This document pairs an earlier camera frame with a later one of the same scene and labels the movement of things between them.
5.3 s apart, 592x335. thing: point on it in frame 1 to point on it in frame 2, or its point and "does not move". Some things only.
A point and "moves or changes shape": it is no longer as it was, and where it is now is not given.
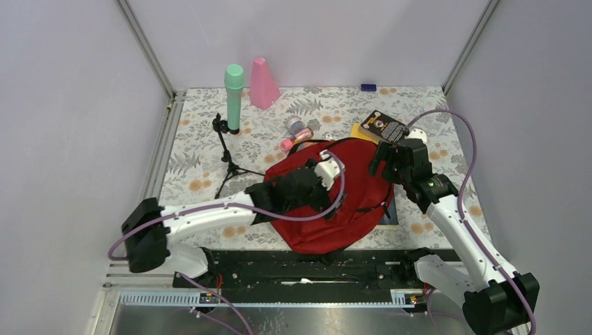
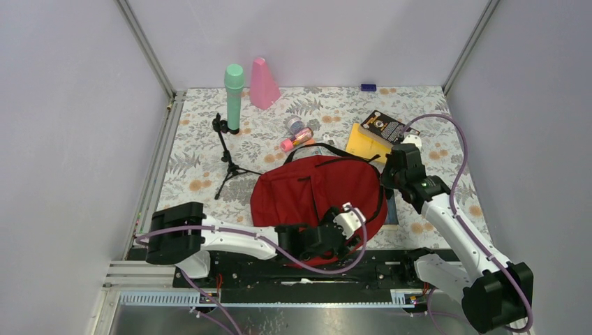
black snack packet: [382, 126] does not move
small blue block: [368, 87] does not move
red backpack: [368, 192] moves or changes shape
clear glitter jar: [294, 125] does not move
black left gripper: [323, 203] to [345, 246]
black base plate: [385, 271] does not move
